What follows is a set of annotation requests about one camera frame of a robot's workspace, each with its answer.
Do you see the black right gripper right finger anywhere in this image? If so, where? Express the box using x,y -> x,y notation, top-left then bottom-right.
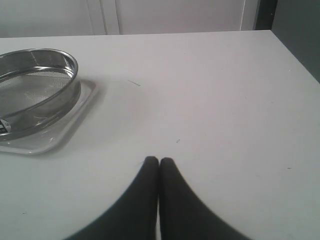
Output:
158,157 -> 248,240

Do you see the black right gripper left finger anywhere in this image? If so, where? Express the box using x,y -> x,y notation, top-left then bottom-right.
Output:
68,156 -> 160,240

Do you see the round steel sieve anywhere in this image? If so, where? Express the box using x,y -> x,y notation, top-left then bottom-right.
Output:
0,48 -> 81,141

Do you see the white plastic tray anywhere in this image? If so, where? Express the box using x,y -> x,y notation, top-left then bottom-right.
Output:
0,80 -> 99,155

